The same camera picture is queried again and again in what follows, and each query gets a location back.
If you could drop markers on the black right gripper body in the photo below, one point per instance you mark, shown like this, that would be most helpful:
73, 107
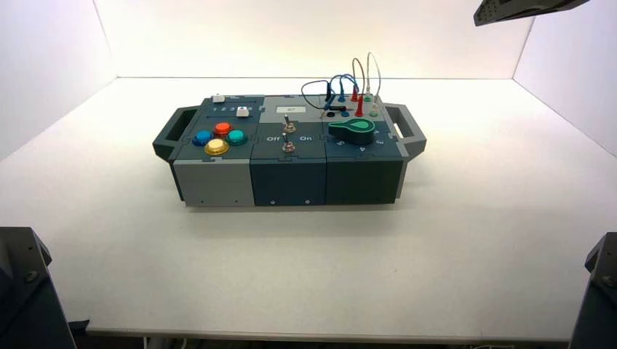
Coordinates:
520, 8

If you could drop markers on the white slider knob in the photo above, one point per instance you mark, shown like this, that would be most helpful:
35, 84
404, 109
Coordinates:
218, 98
242, 111

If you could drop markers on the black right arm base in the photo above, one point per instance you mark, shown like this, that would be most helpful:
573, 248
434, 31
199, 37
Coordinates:
600, 294

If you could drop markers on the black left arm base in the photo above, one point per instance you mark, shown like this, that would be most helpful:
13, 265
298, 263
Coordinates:
29, 298

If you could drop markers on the green rotary pointer knob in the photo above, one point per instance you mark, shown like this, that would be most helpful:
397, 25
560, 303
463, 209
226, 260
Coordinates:
354, 131

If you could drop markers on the white label plate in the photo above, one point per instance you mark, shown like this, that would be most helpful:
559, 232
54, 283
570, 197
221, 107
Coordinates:
290, 109

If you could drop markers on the dark grey control panel box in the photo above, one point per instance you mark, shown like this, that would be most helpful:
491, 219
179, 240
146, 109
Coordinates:
289, 178

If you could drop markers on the green round push button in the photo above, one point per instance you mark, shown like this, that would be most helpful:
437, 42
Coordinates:
236, 137

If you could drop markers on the red round push button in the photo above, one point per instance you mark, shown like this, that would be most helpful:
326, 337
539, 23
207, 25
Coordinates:
222, 128

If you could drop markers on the yellow round push button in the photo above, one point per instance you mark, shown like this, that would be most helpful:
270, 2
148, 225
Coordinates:
216, 147

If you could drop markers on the blue round push button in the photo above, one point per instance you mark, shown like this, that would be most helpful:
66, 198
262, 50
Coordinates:
201, 138

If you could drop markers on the metal toggle switch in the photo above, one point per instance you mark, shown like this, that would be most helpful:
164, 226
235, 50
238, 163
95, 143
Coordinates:
288, 145
288, 126

